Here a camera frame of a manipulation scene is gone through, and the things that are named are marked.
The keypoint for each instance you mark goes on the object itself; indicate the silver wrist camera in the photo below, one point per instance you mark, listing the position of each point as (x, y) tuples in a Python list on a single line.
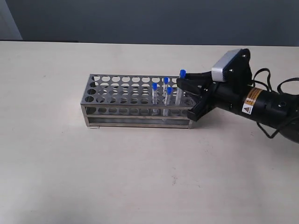
[(218, 70)]

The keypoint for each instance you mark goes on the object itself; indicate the blue-capped tube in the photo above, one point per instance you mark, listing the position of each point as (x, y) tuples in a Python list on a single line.
[(179, 91), (165, 85), (154, 97), (167, 101)]

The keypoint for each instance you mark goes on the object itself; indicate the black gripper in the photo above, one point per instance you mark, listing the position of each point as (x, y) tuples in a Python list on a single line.
[(234, 91)]

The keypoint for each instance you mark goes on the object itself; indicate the stainless steel test tube rack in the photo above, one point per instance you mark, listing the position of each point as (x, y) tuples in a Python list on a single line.
[(126, 101)]

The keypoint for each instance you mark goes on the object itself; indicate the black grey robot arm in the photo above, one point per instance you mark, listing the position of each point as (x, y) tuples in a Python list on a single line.
[(275, 112)]

